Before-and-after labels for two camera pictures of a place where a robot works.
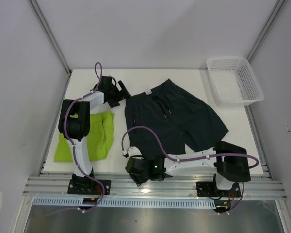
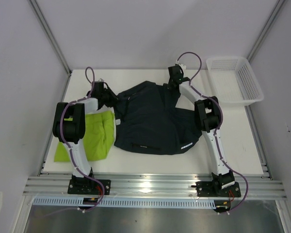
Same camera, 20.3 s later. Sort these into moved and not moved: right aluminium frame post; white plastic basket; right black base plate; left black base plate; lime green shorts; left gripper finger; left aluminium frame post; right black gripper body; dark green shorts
Moved: right black gripper body; left gripper finger; dark green shorts
Not moved: right aluminium frame post; white plastic basket; left aluminium frame post; left black base plate; lime green shorts; right black base plate
